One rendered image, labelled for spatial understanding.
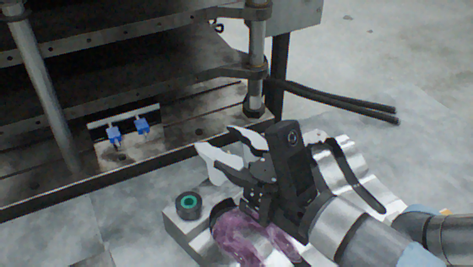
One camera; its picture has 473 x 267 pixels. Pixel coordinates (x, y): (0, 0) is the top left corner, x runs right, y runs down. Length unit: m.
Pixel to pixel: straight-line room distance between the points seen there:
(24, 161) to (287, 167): 1.32
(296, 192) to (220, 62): 1.09
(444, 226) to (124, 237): 0.96
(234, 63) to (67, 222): 0.83
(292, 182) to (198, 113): 1.23
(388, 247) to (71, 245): 1.04
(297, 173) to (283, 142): 0.05
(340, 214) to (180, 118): 1.26
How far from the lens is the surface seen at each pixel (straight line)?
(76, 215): 1.42
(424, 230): 0.63
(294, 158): 0.51
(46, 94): 1.35
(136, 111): 1.50
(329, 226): 0.51
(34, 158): 1.69
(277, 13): 1.64
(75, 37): 1.32
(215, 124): 1.65
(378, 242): 0.50
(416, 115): 1.85
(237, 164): 0.55
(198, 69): 1.52
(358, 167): 1.38
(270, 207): 0.55
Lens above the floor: 1.87
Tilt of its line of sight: 42 degrees down
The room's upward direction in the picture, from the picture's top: straight up
